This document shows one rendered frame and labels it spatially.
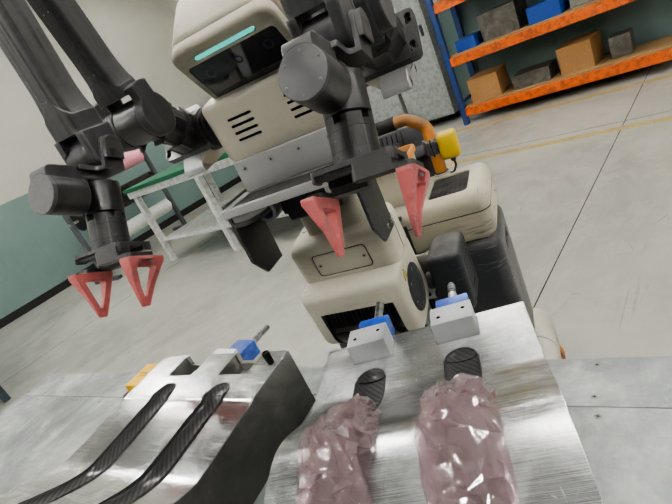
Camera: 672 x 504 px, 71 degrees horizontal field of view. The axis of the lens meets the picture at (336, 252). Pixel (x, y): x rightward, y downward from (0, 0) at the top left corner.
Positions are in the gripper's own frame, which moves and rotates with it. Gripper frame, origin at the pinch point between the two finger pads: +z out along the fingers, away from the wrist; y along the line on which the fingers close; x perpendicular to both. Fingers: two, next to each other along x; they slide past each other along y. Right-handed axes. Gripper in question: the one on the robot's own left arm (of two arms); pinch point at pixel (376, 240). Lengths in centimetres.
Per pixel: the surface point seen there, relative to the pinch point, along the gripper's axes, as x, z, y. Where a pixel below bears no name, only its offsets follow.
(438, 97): 513, -187, -75
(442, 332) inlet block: 4.1, 12.2, 3.9
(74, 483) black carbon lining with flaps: -15.2, 20.0, -38.2
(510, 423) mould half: -12.4, 17.5, 12.0
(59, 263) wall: 357, -106, -583
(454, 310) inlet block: 5.5, 10.0, 5.5
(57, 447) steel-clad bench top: 2, 21, -68
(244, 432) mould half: -7.6, 18.1, -18.1
